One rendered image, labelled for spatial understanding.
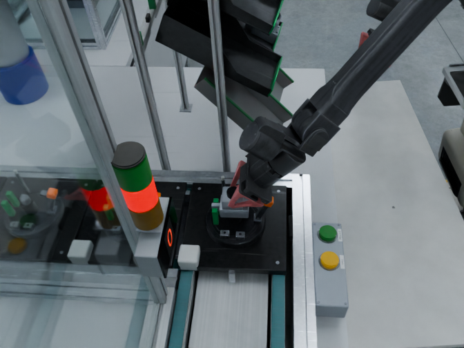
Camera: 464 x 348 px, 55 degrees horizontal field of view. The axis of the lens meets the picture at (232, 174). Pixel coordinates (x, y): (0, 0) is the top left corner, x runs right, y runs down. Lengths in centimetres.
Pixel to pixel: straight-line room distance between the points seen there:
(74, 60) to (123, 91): 113
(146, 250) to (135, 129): 80
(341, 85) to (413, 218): 56
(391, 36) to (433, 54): 260
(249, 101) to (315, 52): 211
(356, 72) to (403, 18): 11
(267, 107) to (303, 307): 54
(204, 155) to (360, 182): 46
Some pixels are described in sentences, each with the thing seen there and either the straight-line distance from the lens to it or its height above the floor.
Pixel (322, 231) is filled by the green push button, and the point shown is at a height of 97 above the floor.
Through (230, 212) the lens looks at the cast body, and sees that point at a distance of 99.
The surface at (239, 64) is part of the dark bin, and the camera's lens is 107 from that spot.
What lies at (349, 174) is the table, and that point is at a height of 86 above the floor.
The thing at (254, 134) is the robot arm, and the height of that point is 128.
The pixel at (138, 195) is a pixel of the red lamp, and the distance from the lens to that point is 66.
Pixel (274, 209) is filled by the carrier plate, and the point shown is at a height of 97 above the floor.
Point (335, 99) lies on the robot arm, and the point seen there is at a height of 133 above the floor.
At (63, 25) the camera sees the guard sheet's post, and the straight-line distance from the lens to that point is 50.
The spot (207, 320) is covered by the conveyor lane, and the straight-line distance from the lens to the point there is 102.
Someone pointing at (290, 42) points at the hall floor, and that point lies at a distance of 336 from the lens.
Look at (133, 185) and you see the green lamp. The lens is 64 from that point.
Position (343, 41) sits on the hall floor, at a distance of 340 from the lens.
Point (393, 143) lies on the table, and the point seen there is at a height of 86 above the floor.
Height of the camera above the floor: 186
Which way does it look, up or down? 50 degrees down
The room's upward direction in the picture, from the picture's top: 4 degrees counter-clockwise
